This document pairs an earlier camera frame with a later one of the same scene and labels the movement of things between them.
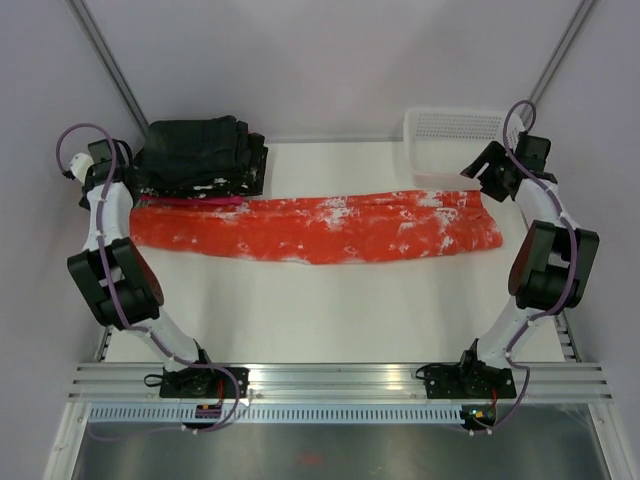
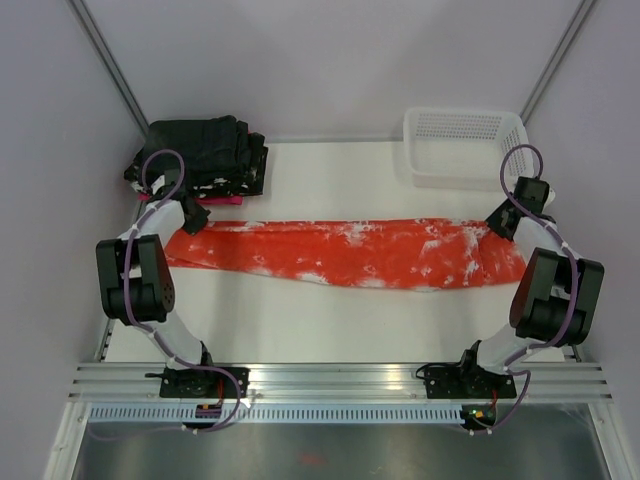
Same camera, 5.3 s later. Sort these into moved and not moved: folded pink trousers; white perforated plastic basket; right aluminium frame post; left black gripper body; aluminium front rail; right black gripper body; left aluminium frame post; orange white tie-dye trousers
Moved: orange white tie-dye trousers; left black gripper body; right black gripper body
Not moved: folded pink trousers; white perforated plastic basket; right aluminium frame post; left aluminium frame post; aluminium front rail
